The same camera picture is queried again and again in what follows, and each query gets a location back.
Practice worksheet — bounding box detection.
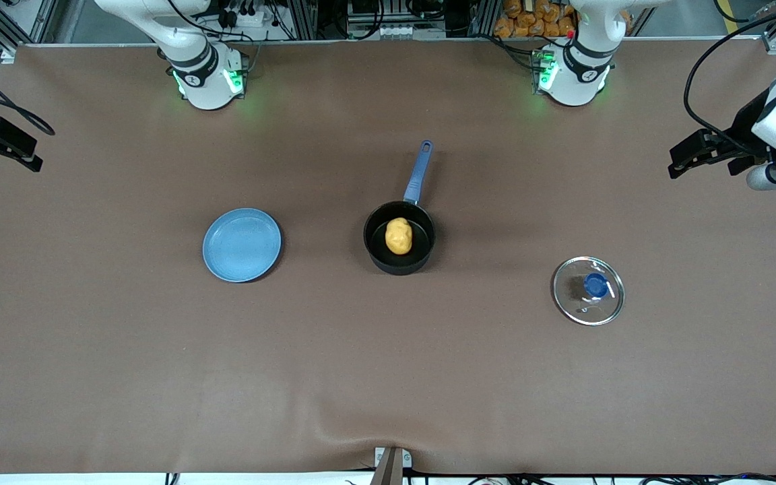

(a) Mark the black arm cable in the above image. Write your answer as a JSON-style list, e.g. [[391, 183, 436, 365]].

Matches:
[[0, 57, 56, 136], [683, 0, 776, 139]]

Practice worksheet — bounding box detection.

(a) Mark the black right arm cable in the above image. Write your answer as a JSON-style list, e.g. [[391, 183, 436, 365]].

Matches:
[[0, 57, 56, 136]]

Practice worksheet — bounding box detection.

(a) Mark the blue round plate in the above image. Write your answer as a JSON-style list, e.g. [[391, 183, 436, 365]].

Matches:
[[202, 207, 283, 284]]

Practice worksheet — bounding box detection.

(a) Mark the yellow potato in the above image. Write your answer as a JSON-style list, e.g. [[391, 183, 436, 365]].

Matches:
[[385, 217, 415, 256]]

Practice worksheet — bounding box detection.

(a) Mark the metal table edge bracket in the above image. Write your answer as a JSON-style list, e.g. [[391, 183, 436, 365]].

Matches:
[[369, 446, 413, 485]]

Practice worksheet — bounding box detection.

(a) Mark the glass lid with blue knob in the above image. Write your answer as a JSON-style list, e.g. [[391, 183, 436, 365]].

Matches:
[[552, 256, 626, 327]]

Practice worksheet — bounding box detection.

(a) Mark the grey electronics box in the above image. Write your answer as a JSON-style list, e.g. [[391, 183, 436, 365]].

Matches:
[[346, 0, 417, 40]]

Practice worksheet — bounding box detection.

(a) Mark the large table cover mat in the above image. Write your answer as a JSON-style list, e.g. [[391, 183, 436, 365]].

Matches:
[[0, 38, 776, 476]]

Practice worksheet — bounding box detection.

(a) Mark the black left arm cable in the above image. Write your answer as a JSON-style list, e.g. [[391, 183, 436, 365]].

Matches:
[[683, 0, 776, 139]]

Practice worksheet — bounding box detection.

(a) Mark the white power strip with plugs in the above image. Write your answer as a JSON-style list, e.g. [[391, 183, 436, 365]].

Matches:
[[218, 0, 269, 29]]

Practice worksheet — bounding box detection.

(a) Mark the pile of orange toy food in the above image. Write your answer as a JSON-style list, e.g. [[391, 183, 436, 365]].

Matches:
[[494, 0, 577, 39]]

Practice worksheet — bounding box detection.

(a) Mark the black pot with blue handle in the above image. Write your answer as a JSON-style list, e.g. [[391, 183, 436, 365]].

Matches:
[[363, 139, 437, 276]]

